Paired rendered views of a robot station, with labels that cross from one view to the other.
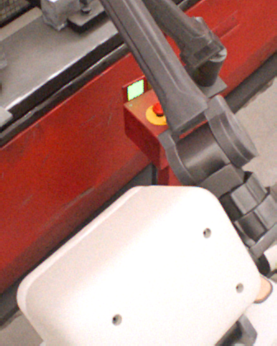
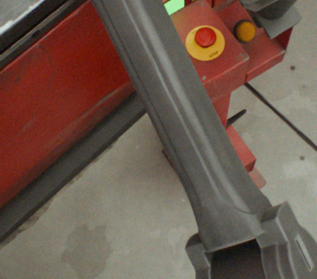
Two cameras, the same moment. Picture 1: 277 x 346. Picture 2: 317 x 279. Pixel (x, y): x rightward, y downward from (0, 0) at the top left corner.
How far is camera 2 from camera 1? 0.40 m
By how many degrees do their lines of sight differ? 17
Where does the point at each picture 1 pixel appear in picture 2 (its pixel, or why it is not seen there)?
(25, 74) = not seen: outside the picture
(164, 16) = not seen: outside the picture
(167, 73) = (205, 171)
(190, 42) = not seen: outside the picture
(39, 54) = not seen: outside the picture
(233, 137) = not seen: outside the picture
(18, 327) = (23, 245)
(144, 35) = (173, 107)
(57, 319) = not seen: outside the picture
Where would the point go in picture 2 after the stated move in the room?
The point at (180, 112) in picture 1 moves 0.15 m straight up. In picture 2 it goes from (219, 230) to (230, 183)
